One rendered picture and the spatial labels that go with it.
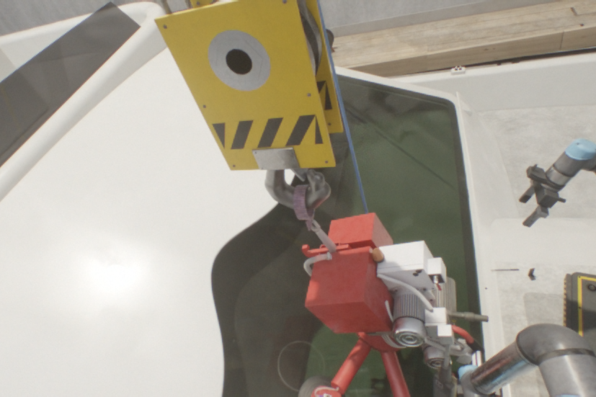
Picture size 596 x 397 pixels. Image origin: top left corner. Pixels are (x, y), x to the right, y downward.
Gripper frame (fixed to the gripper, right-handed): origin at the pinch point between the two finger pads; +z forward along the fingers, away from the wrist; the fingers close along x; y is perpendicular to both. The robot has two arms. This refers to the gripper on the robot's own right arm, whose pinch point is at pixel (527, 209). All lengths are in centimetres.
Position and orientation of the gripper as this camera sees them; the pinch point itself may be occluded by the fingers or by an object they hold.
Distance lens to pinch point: 171.1
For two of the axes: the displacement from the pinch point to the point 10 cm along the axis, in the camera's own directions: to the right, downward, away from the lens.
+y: 9.3, 3.4, -1.3
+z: -1.5, 6.8, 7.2
